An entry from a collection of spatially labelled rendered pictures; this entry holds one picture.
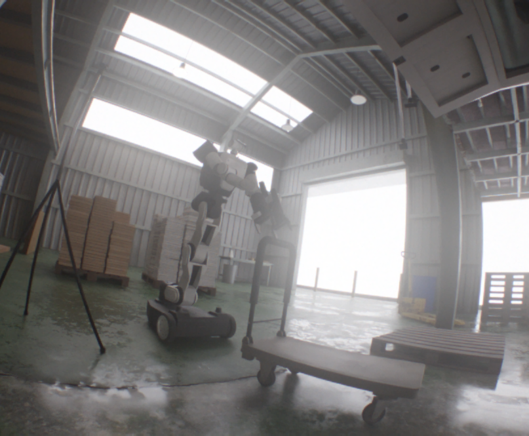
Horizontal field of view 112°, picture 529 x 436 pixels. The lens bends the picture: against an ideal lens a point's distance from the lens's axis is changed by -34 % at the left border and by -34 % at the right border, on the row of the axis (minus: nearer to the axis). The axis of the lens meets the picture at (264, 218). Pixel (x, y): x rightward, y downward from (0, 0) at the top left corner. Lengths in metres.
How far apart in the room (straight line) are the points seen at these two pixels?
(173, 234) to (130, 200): 4.32
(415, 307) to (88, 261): 5.38
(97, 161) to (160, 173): 2.07
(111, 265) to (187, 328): 2.38
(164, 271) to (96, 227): 1.31
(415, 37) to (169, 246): 4.12
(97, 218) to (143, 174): 5.01
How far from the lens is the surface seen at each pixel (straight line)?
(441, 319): 4.07
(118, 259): 4.05
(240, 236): 10.11
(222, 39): 8.41
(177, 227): 4.48
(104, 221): 4.00
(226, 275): 8.21
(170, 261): 4.46
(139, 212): 8.60
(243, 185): 1.57
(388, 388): 1.13
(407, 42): 1.48
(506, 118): 4.21
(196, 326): 1.89
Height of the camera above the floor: 0.59
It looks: 11 degrees up
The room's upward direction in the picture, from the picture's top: 8 degrees clockwise
